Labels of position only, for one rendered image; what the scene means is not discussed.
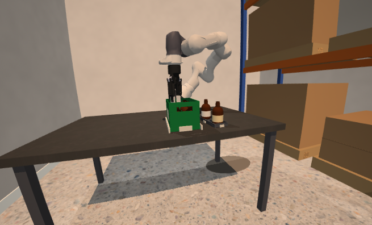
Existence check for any green bottle crate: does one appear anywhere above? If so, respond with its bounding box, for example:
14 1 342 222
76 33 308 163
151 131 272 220
166 98 200 132

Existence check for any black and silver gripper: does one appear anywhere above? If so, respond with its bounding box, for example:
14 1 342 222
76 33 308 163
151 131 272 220
167 64 182 103

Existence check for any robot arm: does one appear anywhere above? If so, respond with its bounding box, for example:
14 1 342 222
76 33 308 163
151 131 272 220
158 31 232 98

